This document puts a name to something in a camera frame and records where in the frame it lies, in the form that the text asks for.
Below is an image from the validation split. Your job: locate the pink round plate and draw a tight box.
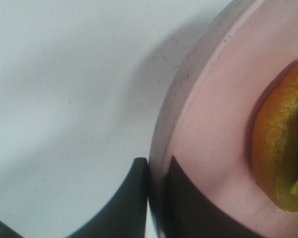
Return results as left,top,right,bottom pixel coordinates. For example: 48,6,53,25
149,0,298,238

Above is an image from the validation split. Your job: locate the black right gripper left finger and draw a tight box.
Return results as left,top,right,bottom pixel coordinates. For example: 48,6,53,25
69,158,149,238

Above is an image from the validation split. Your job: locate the burger with lettuce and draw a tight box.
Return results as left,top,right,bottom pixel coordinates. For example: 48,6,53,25
251,64,298,212

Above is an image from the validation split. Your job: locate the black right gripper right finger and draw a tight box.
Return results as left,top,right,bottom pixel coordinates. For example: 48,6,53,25
162,155,298,238

